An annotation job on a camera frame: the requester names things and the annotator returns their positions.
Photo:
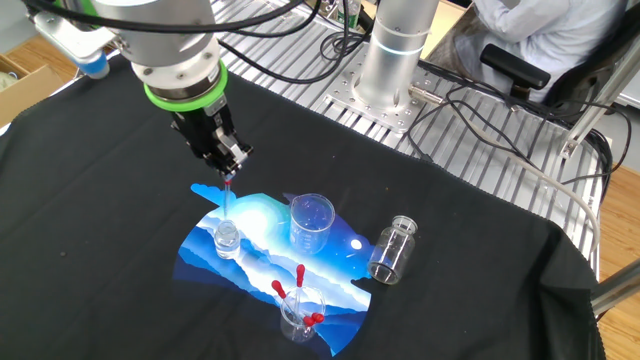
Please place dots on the large glass beaker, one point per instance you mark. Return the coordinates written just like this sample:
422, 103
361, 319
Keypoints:
310, 235

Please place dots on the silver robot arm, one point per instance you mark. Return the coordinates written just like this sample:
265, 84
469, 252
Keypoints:
160, 40

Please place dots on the plastic bottle with green label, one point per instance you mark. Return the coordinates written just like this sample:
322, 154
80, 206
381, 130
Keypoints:
350, 12

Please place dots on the red bulb plastic dropper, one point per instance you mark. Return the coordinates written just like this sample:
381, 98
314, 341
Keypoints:
300, 275
308, 321
318, 317
228, 182
278, 288

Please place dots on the clear glass jar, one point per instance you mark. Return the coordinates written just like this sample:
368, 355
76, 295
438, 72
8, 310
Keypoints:
390, 255

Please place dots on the small glass vial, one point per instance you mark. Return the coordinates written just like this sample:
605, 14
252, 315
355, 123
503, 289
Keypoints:
227, 245

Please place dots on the aluminium frame post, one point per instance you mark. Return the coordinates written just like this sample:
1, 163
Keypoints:
620, 287
600, 102

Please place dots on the small glass beaker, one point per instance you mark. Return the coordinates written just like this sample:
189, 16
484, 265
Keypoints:
295, 330

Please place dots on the wrist camera on silver bracket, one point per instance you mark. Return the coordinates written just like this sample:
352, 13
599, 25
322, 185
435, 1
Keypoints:
75, 42

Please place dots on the black cloth with blue print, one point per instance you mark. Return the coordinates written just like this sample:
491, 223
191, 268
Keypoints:
100, 200

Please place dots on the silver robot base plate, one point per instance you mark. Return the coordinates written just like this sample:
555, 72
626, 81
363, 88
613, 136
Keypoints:
390, 117

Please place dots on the brown cardboard box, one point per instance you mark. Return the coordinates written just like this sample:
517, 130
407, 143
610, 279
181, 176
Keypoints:
30, 95

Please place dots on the person in light shirt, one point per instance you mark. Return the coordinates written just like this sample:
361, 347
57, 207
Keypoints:
540, 25

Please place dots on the black office chair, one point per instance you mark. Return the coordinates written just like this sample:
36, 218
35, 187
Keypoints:
515, 67

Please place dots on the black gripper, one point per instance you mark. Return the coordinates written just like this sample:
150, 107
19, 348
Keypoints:
205, 125

